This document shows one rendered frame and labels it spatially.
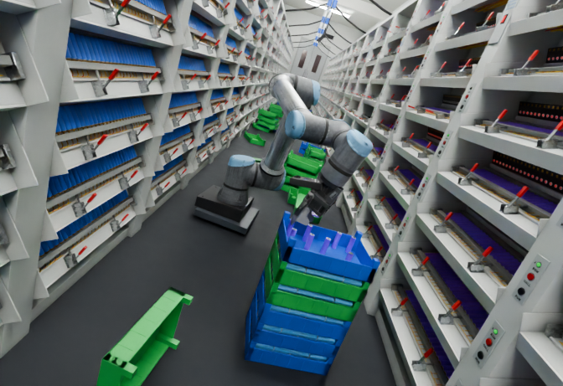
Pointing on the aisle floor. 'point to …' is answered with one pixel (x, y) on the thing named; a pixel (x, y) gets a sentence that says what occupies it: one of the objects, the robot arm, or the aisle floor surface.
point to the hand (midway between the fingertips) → (292, 219)
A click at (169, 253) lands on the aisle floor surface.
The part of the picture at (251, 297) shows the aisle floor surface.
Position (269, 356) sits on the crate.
